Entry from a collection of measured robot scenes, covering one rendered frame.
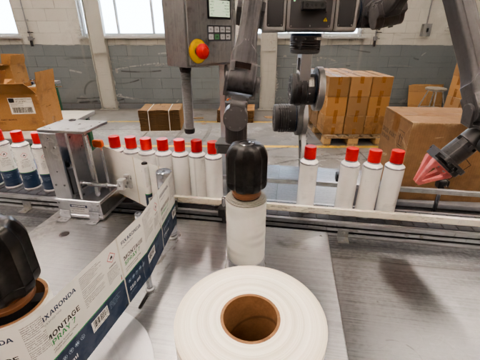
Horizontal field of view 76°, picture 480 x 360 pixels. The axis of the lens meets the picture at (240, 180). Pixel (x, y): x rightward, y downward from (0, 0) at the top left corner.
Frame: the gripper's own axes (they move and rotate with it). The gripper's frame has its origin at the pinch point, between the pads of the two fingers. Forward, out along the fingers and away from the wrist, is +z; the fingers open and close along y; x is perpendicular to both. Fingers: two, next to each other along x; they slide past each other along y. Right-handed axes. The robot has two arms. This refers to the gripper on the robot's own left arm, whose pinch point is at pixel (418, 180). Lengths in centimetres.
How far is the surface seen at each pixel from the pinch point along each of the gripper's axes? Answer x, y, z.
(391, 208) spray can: 0.5, 2.2, 10.1
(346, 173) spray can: -16.0, 2.2, 11.2
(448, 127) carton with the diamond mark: 2.6, -17.9, -15.9
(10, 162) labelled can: -97, 1, 83
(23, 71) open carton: -297, -291, 251
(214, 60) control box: -64, -6, 14
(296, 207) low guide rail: -19.2, 4.4, 27.6
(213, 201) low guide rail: -38, 4, 43
